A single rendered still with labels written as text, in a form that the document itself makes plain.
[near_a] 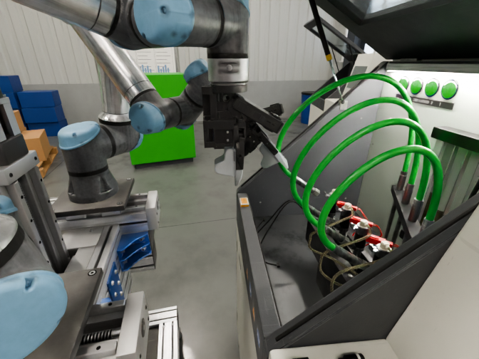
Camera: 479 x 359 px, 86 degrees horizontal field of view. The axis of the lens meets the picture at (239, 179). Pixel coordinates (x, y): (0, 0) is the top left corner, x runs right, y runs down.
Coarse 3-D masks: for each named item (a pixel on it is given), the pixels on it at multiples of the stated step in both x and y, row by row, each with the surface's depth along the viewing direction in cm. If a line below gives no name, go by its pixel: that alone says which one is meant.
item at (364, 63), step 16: (320, 16) 324; (336, 32) 331; (336, 48) 402; (352, 48) 353; (336, 64) 416; (352, 64) 404; (368, 64) 307; (320, 96) 437; (336, 96) 364; (320, 112) 388
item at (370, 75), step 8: (336, 80) 62; (344, 80) 62; (352, 80) 62; (384, 80) 63; (392, 80) 62; (328, 88) 62; (400, 88) 63; (312, 96) 63; (408, 96) 64; (304, 104) 63; (296, 112) 64; (288, 120) 65; (288, 128) 66; (280, 136) 66; (408, 136) 70; (280, 144) 67; (408, 144) 70; (280, 152) 68; (408, 160) 72; (280, 168) 70; (288, 176) 71
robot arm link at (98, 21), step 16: (16, 0) 33; (32, 0) 33; (48, 0) 34; (64, 0) 34; (80, 0) 35; (96, 0) 37; (112, 0) 38; (128, 0) 40; (64, 16) 36; (80, 16) 37; (96, 16) 38; (112, 16) 39; (128, 16) 40; (96, 32) 41; (112, 32) 41; (128, 32) 41; (128, 48) 48; (144, 48) 46
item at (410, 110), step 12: (348, 108) 57; (360, 108) 56; (408, 108) 57; (336, 120) 57; (324, 132) 58; (312, 144) 59; (420, 144) 61; (300, 156) 60; (420, 156) 63; (408, 180) 66; (408, 192) 67; (300, 204) 65
